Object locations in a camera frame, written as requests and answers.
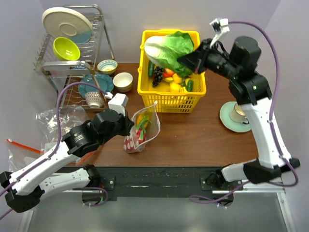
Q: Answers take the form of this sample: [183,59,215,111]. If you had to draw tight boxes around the teal scalloped plate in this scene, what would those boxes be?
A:
[78,73,114,98]

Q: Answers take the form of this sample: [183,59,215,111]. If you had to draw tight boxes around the metal dish rack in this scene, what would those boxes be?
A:
[34,4,114,111]

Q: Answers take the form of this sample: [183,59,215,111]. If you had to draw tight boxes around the mint green saucer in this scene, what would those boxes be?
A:
[219,101,251,133]

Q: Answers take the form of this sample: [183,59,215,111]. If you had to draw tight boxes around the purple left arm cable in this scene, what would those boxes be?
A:
[0,81,109,219]

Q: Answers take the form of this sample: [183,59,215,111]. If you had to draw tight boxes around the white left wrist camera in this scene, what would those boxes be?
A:
[105,93,128,116]

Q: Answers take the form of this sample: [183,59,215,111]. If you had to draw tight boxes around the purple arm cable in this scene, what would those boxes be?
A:
[189,20,300,206]
[0,81,109,219]

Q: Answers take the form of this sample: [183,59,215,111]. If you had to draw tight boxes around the patterned grey bowl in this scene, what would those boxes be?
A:
[85,91,106,108]

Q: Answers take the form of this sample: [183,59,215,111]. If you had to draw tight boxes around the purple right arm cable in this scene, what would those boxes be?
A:
[189,20,300,206]

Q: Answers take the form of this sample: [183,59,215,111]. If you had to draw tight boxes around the cream ceramic bowl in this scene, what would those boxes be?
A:
[113,72,133,93]

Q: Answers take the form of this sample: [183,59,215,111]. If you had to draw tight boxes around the yellow plastic basket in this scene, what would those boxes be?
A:
[137,29,206,113]

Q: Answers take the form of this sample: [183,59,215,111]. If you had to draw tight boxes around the lime green bowl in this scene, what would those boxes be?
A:
[53,37,81,61]

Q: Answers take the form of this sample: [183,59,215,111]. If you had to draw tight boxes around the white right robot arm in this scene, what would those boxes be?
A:
[177,36,300,190]

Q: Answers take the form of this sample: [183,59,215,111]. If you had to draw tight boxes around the teal patterned small bowl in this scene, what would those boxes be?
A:
[97,59,118,75]

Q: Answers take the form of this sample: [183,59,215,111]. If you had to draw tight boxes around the long dark cucumber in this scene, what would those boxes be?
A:
[148,61,155,78]

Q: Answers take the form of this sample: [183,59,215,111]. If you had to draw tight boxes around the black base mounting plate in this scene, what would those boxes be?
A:
[96,167,242,201]

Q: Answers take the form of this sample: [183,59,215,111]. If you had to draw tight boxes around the cream speckled mug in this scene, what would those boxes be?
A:
[229,103,249,125]

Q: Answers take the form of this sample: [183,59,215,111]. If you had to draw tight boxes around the red toy dragon fruit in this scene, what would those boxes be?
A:
[123,115,151,153]

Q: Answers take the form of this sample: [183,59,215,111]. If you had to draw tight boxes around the crumpled clear plastic bag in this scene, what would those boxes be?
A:
[36,105,89,154]

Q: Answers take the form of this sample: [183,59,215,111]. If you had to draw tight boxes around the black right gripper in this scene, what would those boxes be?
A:
[178,38,239,80]

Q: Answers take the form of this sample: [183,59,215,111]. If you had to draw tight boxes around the small green cucumber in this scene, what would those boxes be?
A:
[185,78,194,92]

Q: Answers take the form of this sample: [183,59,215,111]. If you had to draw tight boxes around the black toy grapes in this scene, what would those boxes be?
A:
[152,66,164,87]

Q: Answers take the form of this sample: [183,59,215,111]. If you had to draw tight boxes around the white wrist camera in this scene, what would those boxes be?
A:
[105,93,128,116]
[210,18,230,34]

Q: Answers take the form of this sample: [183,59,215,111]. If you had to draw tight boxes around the yellow toy fruit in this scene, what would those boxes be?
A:
[172,73,183,84]

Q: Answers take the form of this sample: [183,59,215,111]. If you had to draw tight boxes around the dotted clear zip bag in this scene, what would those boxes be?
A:
[123,101,161,153]

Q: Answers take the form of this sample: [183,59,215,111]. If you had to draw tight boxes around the green toy lettuce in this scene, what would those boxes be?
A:
[143,31,194,77]

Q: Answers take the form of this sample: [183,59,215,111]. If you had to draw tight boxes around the large cream blue plate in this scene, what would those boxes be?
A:
[42,7,93,44]

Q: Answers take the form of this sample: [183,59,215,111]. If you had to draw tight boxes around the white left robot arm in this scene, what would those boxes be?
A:
[0,109,134,213]

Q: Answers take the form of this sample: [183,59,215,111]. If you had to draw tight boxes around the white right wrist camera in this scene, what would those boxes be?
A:
[210,18,230,34]

